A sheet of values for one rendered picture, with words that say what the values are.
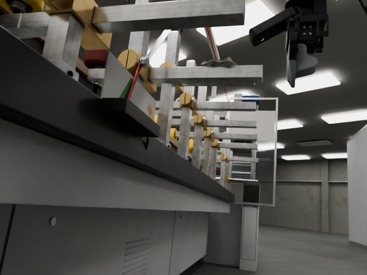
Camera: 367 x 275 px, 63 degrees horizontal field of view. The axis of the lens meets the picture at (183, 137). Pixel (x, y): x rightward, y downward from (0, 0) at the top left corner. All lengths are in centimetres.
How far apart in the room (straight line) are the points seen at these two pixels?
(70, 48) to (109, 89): 12
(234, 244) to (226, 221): 24
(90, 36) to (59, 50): 9
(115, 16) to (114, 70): 11
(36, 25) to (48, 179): 27
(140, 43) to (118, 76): 16
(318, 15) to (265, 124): 256
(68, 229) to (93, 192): 33
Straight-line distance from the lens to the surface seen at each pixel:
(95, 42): 57
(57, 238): 87
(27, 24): 62
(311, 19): 74
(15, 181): 44
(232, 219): 328
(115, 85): 59
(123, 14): 52
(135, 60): 69
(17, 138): 43
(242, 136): 168
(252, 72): 69
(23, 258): 79
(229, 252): 330
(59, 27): 51
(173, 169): 91
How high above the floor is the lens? 54
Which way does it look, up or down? 13 degrees up
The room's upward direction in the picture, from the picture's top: 6 degrees clockwise
